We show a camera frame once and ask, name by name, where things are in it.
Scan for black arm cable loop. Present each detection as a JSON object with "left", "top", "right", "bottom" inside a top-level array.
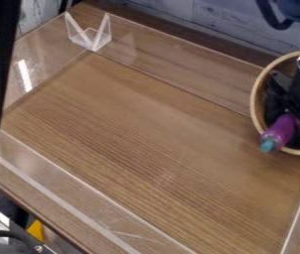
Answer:
[{"left": 255, "top": 0, "right": 300, "bottom": 31}]

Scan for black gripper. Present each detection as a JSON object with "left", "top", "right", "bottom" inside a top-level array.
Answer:
[{"left": 264, "top": 69, "right": 300, "bottom": 149}]

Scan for clear acrylic corner bracket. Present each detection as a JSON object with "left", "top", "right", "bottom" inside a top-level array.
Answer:
[{"left": 65, "top": 13, "right": 112, "bottom": 53}]

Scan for yellow object under table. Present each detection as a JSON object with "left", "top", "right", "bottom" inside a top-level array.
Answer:
[{"left": 27, "top": 220, "right": 46, "bottom": 241}]

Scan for purple toy eggplant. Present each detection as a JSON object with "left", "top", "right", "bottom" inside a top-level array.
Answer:
[{"left": 260, "top": 113, "right": 299, "bottom": 153}]

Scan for clear acrylic tray walls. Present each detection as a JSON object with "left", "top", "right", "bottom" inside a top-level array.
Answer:
[{"left": 0, "top": 4, "right": 300, "bottom": 254}]

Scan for brown wooden bowl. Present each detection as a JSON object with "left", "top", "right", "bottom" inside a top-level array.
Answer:
[{"left": 250, "top": 51, "right": 300, "bottom": 156}]

